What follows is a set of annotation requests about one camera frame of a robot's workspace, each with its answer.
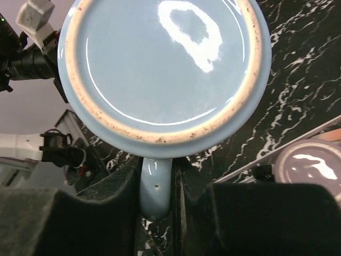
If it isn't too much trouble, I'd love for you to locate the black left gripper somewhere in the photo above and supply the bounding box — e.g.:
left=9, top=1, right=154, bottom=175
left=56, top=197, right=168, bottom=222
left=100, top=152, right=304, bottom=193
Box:
left=1, top=16, right=68, bottom=103

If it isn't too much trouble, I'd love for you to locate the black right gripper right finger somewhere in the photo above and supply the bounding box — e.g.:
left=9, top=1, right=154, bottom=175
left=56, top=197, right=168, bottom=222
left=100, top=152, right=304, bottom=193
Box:
left=173, top=158, right=340, bottom=255

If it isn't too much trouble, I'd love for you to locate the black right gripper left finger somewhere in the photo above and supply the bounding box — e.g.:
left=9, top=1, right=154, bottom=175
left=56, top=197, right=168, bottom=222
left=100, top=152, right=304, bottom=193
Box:
left=1, top=157, right=141, bottom=255

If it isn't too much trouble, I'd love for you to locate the purple ceramic mug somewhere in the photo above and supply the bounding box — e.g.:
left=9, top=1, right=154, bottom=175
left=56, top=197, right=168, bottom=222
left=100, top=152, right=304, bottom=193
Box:
left=253, top=138, right=341, bottom=205

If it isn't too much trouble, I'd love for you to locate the light blue ceramic mug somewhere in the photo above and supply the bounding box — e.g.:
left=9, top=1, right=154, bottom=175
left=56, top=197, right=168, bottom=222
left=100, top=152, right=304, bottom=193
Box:
left=58, top=1, right=271, bottom=221

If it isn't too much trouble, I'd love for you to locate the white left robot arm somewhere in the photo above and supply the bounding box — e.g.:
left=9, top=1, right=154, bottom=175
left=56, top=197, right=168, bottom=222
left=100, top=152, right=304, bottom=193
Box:
left=1, top=17, right=87, bottom=172

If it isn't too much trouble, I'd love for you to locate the white wire dish rack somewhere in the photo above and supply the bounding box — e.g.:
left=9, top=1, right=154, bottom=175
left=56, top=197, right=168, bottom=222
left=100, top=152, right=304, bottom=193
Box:
left=215, top=115, right=340, bottom=183

